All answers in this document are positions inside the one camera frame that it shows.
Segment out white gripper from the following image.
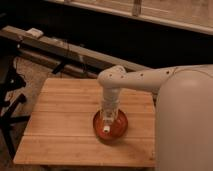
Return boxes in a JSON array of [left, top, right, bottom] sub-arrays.
[[100, 98, 119, 122]]

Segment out white plastic bottle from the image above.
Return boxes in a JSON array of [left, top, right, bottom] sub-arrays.
[[103, 111, 113, 133]]

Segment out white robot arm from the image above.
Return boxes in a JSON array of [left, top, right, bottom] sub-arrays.
[[98, 64, 213, 171]]

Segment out orange ceramic bowl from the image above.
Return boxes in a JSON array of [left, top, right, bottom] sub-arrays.
[[93, 110, 128, 142]]

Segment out black tripod stand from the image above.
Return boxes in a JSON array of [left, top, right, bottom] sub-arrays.
[[0, 45, 30, 158]]

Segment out small white box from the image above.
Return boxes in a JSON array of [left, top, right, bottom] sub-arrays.
[[26, 28, 43, 38]]

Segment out long metal rail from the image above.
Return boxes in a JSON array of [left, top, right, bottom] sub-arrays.
[[0, 26, 148, 71]]

